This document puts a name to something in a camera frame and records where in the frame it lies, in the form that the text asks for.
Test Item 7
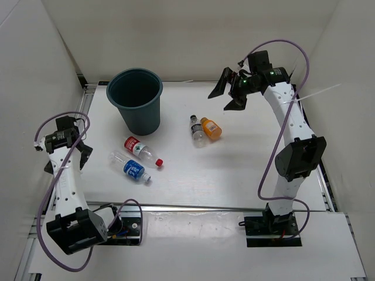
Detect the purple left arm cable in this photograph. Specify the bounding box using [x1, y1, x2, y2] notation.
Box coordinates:
[34, 111, 145, 272]

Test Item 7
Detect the blue label clear bottle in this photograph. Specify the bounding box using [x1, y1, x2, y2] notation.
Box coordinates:
[108, 150, 151, 183]

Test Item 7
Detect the aluminium table front rail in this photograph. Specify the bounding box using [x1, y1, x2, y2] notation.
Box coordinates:
[87, 201, 335, 213]

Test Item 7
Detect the small orange juice bottle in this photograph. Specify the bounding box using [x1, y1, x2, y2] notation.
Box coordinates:
[200, 117, 222, 141]

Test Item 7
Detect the red label clear bottle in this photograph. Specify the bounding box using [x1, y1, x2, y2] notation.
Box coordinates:
[124, 136, 163, 169]

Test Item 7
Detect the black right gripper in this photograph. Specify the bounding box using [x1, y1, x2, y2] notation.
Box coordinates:
[208, 67, 260, 111]

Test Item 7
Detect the small black cap bottle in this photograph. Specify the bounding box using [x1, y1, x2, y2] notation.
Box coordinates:
[189, 115, 207, 148]

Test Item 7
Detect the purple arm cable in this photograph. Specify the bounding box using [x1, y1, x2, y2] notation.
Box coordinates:
[237, 39, 311, 241]
[34, 111, 145, 272]

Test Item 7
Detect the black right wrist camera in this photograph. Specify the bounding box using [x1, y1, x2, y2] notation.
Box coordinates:
[247, 50, 272, 74]

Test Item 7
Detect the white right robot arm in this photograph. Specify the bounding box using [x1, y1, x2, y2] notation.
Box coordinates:
[209, 66, 326, 235]

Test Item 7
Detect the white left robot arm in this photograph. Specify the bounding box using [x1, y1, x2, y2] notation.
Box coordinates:
[40, 126, 123, 255]

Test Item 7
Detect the dark teal plastic bin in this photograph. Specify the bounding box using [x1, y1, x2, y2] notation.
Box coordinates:
[106, 68, 163, 136]

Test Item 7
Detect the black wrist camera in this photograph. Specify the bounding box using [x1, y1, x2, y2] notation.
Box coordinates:
[55, 115, 79, 132]
[247, 50, 272, 74]

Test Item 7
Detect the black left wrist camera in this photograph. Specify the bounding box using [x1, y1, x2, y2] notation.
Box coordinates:
[55, 115, 79, 132]

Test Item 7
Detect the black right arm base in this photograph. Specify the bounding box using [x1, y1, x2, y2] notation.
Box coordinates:
[238, 211, 302, 248]

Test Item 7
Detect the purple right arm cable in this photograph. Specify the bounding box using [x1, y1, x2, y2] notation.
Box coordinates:
[237, 39, 311, 241]

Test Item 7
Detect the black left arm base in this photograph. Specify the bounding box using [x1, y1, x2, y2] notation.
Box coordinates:
[93, 200, 144, 246]

